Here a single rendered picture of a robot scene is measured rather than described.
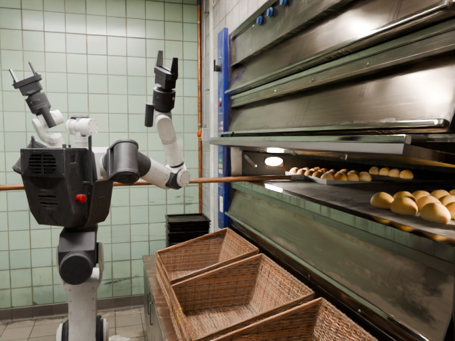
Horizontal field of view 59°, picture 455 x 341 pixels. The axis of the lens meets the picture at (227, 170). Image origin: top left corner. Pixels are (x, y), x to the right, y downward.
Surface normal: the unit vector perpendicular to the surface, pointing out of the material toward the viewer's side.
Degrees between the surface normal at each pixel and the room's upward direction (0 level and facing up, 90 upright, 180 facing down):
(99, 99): 90
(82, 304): 84
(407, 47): 90
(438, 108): 70
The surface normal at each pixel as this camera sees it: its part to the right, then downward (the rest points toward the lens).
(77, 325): 0.25, -0.27
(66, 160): 0.94, 0.03
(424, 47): -0.96, 0.02
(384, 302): -0.90, -0.32
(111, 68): 0.28, 0.07
